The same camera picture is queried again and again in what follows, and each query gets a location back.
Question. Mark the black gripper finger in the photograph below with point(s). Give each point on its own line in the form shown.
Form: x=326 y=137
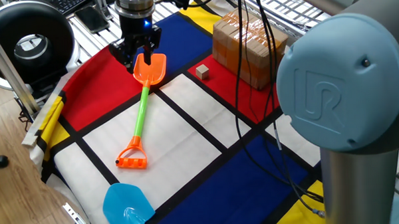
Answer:
x=124 y=53
x=153 y=40

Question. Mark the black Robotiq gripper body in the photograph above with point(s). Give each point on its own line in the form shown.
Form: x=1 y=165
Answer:
x=135 y=31

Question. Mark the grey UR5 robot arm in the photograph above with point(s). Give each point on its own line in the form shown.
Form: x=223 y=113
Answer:
x=341 y=80

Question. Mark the metal stand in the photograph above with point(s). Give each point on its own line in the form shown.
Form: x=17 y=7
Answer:
x=102 y=7

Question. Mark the black smartphone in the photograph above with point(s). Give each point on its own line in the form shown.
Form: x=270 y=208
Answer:
x=91 y=19

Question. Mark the small wooden cube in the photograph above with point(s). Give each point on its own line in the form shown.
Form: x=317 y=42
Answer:
x=202 y=72

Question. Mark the black keyboard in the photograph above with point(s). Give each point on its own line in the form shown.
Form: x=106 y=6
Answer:
x=67 y=3

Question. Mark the taped cardboard box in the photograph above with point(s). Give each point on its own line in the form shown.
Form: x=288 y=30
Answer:
x=227 y=41

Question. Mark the Mondrian pattern tablecloth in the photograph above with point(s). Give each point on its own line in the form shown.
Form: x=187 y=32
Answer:
x=187 y=142

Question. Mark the black round device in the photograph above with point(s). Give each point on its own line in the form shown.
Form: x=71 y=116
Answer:
x=3 y=32

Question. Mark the aluminium frame post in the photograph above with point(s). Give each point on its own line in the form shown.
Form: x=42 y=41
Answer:
x=8 y=68

